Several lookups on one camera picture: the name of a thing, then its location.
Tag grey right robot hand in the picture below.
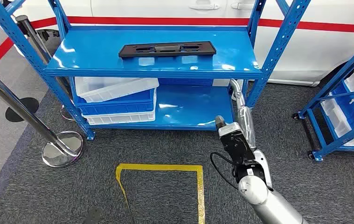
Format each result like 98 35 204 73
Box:
229 78 257 151

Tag blue metal shelf rack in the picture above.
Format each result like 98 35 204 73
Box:
0 0 312 140

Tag chrome stanchion post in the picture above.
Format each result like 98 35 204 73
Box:
0 61 84 168
15 14 76 122

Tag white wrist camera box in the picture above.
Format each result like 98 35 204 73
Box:
215 116 242 139

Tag black round stanchion base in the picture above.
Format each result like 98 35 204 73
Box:
5 97 40 123

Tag white car with red stripe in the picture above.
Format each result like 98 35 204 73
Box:
13 0 354 87

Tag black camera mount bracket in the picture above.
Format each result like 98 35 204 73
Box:
219 130 256 166

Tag blue wheeled shelf rack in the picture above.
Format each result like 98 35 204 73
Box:
292 35 354 162

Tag long black plastic part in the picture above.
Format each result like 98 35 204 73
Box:
118 41 217 58

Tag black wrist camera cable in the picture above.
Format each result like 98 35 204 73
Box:
210 152 240 190

